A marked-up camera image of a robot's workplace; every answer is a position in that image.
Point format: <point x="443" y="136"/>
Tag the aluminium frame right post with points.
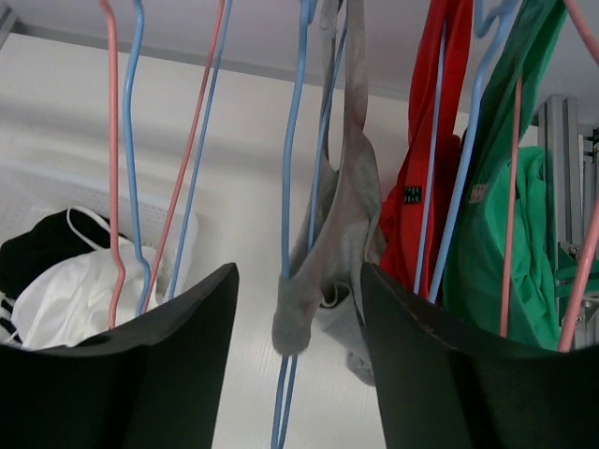
<point x="571" y="174"/>

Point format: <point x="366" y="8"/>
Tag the white tank top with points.
<point x="65" y="305"/>

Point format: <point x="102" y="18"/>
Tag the white plastic basket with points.
<point x="29" y="192"/>

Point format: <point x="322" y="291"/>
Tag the grey tank top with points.
<point x="339" y="233"/>

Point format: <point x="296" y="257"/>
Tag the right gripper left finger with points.
<point x="154" y="382"/>

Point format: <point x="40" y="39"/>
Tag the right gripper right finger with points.
<point x="443" y="383"/>

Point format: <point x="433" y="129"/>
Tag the green tank top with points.
<point x="473" y="277"/>

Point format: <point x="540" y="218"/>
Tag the red tank top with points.
<point x="414" y="213"/>

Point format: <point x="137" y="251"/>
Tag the black tank top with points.
<point x="55" y="238"/>

